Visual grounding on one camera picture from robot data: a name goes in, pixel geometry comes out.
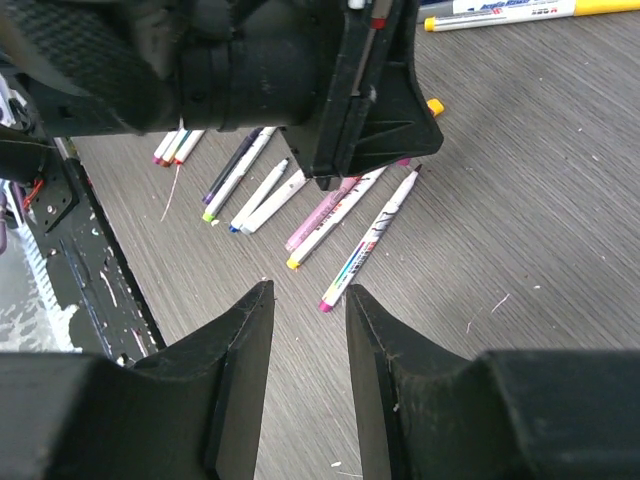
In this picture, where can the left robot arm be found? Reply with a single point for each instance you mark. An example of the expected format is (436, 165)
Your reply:
(135, 67)

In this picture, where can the blue end white marker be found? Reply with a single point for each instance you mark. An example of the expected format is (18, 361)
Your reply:
(259, 195)

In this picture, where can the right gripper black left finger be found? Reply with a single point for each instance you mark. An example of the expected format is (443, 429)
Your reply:
(190, 411)

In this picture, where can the lilac pen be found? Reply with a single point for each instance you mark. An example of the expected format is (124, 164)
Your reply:
(319, 213)

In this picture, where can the green cap rainbow pen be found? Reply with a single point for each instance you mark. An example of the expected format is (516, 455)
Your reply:
(236, 175)

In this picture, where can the grey end white marker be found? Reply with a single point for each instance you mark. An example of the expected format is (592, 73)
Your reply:
(274, 202)

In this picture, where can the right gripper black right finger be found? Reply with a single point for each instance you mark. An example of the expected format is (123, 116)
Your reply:
(424, 412)

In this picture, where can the dark purple clear pen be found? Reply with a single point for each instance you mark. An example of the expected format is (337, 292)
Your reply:
(225, 172)

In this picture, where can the red cap white pen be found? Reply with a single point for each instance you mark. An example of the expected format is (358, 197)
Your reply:
(187, 146)

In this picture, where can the yellow end rainbow pen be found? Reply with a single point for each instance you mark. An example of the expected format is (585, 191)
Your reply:
(335, 217)

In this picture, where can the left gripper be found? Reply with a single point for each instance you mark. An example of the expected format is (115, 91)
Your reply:
(369, 110)

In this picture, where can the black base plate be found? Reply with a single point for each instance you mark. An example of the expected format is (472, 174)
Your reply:
(93, 299)

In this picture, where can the grey cable duct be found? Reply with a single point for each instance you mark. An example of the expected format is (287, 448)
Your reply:
(32, 319)

